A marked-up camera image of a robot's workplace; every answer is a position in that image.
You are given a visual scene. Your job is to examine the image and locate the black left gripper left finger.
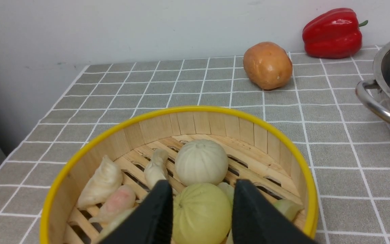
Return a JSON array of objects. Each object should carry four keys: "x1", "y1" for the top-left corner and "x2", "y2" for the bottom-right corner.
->
[{"x1": 99, "y1": 180, "x2": 173, "y2": 244}]

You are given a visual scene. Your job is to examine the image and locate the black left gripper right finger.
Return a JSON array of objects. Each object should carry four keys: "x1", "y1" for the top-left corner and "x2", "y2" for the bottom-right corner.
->
[{"x1": 232, "y1": 179, "x2": 316, "y2": 244}]

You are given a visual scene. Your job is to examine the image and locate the yellow rimmed bamboo steamer basket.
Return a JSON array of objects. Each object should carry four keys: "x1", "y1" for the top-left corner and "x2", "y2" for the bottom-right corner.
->
[{"x1": 39, "y1": 106, "x2": 319, "y2": 244}]

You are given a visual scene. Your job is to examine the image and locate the pale green dumpling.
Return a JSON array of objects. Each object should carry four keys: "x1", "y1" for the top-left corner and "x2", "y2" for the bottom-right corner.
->
[{"x1": 273, "y1": 199, "x2": 304, "y2": 222}]

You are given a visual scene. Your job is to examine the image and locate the pink tinted dumpling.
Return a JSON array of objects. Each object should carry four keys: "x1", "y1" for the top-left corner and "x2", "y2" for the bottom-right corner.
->
[{"x1": 88, "y1": 184, "x2": 136, "y2": 224}]

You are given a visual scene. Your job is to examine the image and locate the small white green dumpling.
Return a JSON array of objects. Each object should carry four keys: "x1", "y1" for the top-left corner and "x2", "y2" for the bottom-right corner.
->
[{"x1": 217, "y1": 182, "x2": 234, "y2": 206}]

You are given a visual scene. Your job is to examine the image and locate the yellow steamed bun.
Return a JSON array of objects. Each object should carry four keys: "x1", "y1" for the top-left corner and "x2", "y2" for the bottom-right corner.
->
[{"x1": 172, "y1": 183, "x2": 232, "y2": 244}]

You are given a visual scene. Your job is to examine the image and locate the white crescent dumpling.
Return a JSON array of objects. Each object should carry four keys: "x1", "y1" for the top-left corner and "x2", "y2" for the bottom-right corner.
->
[{"x1": 144, "y1": 148, "x2": 169, "y2": 190}]

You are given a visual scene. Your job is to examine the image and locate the white pleated dumpling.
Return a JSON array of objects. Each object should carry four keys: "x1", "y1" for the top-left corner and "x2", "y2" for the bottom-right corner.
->
[{"x1": 76, "y1": 155, "x2": 123, "y2": 209}]

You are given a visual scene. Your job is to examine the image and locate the white steamed bun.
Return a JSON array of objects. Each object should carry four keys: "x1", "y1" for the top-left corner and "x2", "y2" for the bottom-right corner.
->
[{"x1": 175, "y1": 139, "x2": 229, "y2": 186}]

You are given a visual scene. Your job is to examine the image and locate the grey checked tablecloth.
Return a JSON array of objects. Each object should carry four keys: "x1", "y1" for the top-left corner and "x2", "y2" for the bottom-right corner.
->
[{"x1": 0, "y1": 45, "x2": 390, "y2": 244}]

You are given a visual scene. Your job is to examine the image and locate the brown potato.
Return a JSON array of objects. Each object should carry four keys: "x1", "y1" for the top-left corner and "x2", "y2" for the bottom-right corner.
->
[{"x1": 243, "y1": 42, "x2": 293, "y2": 90}]

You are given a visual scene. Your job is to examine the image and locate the red bell pepper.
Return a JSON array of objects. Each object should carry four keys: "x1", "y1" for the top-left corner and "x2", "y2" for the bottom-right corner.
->
[{"x1": 302, "y1": 7, "x2": 368, "y2": 59}]

